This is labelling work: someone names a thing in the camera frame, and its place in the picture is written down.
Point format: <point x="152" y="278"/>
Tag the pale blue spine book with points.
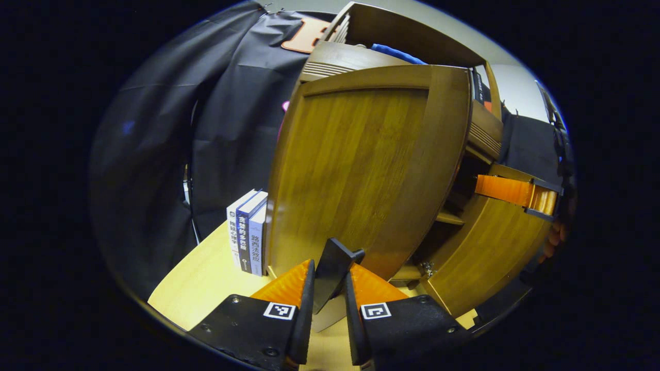
<point x="258" y="242"/>

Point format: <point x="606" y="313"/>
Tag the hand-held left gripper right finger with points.
<point x="356" y="335"/>

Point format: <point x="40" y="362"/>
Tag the wooden double-door shoe cabinet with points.
<point x="484" y="257"/>

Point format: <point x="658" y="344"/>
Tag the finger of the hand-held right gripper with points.
<point x="545" y="202"/>
<point x="502" y="189"/>

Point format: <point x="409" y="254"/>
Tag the black backdrop cloth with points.
<point x="170" y="129"/>

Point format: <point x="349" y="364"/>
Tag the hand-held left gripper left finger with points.
<point x="304" y="330"/>

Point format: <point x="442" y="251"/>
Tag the white spine book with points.
<point x="234" y="232"/>

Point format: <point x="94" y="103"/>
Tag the black spine book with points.
<point x="480" y="90"/>

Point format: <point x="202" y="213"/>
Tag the navy spine book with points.
<point x="244" y="237"/>

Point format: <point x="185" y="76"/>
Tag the blue folded towel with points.
<point x="399" y="53"/>

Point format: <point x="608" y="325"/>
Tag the dark backdrop stand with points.
<point x="557" y="134"/>

